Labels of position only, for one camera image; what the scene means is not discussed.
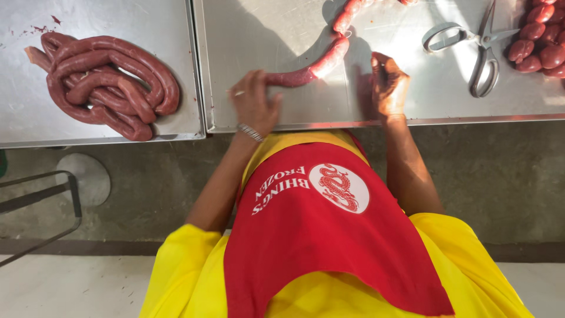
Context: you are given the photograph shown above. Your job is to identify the large steel tray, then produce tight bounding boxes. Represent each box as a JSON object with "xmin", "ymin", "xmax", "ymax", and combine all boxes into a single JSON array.
[{"xmin": 193, "ymin": 0, "xmax": 565, "ymax": 134}]

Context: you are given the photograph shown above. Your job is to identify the round grey floor disc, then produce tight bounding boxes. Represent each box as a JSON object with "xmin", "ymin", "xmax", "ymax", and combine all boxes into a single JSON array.
[{"xmin": 56, "ymin": 153, "xmax": 111, "ymax": 207}]

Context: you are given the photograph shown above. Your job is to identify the person's left hand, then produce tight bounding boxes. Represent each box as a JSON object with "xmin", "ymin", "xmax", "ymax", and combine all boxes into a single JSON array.
[{"xmin": 229, "ymin": 70, "xmax": 283, "ymax": 138}]

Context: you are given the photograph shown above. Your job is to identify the dark metal frame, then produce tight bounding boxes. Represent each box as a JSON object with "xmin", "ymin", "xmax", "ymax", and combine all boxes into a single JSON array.
[{"xmin": 0, "ymin": 170, "xmax": 84, "ymax": 268}]

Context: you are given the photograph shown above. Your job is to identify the yellow garment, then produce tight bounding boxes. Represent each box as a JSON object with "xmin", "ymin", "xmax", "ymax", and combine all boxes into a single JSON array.
[{"xmin": 139, "ymin": 129, "xmax": 535, "ymax": 318}]

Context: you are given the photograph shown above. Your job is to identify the red printed apron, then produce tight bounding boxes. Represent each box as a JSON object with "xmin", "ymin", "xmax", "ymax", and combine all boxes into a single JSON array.
[{"xmin": 223, "ymin": 129, "xmax": 455, "ymax": 318}]

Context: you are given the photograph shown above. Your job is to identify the coiled red sausage rope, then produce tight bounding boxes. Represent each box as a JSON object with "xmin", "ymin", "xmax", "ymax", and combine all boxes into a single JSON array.
[{"xmin": 24, "ymin": 32, "xmax": 181, "ymax": 142}]

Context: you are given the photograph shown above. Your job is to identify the long red sausage link chain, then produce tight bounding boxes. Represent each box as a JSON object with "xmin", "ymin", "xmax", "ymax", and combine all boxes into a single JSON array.
[{"xmin": 264, "ymin": 0, "xmax": 419, "ymax": 87}]

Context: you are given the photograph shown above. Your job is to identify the pile of short sausage links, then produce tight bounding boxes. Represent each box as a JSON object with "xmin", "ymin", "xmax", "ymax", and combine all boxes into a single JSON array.
[{"xmin": 507, "ymin": 0, "xmax": 565, "ymax": 79}]

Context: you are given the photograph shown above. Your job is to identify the silver wrist bracelet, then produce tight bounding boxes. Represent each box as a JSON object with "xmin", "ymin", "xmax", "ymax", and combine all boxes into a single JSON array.
[{"xmin": 237, "ymin": 123, "xmax": 265, "ymax": 143}]

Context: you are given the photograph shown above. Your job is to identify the small steel tray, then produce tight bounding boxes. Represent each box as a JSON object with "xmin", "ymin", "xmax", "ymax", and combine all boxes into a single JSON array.
[{"xmin": 0, "ymin": 0, "xmax": 207, "ymax": 149}]

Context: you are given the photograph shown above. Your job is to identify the person's right hand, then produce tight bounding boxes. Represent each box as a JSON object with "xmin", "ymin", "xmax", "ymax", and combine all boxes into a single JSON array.
[{"xmin": 371, "ymin": 52, "xmax": 411, "ymax": 119}]

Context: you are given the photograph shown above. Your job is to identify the steel kitchen scissors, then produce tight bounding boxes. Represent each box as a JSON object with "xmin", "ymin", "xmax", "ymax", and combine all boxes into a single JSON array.
[{"xmin": 421, "ymin": 0, "xmax": 521, "ymax": 99}]

